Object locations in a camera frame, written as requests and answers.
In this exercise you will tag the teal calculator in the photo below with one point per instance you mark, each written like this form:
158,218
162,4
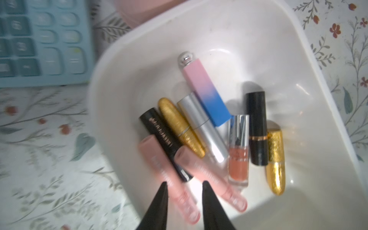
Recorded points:
46,43

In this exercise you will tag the pink pen cup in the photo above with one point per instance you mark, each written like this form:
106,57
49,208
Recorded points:
137,12

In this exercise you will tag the dark gold lipstick tube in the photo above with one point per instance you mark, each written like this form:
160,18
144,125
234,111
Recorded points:
181,127

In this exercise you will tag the orange lip gloss silver cap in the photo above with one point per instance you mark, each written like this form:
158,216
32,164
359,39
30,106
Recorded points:
238,162

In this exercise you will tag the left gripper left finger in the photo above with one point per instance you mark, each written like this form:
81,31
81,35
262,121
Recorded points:
156,216

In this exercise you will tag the silver lip gloss tube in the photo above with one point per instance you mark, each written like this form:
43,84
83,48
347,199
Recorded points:
203,128

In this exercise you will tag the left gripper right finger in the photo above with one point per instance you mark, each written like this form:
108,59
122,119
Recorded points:
214,216

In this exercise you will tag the blue pink lipstick tube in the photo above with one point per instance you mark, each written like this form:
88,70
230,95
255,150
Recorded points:
200,82

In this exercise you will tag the black lipstick tube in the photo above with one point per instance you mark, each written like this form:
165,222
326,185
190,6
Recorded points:
258,139

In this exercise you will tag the black slim lipstick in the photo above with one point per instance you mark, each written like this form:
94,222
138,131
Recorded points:
157,126

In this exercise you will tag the pink lip gloss tube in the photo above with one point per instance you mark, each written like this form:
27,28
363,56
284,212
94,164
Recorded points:
163,169
199,169

